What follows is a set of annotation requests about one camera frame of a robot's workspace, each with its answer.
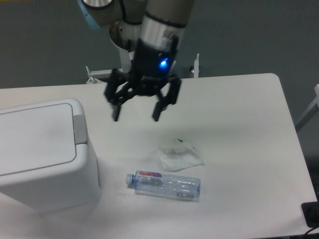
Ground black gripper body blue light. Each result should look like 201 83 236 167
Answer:
129 34 178 97

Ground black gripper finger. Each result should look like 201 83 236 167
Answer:
152 74 181 121
104 68 137 121

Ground grey trash can push button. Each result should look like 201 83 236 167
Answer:
73 115 88 145

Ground white plastic trash can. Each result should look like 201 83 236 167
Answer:
0 98 102 212

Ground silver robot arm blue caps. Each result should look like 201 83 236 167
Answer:
78 0 194 121

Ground white crumpled plastic wrapper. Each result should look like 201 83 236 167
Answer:
157 138 204 172

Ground clear plastic water bottle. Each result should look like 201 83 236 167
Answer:
126 170 201 201

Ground black device at table edge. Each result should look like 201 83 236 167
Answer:
301 202 319 228

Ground white metal base frame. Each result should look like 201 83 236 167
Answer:
85 52 201 84

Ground white frame at right edge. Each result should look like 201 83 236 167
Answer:
295 84 319 132

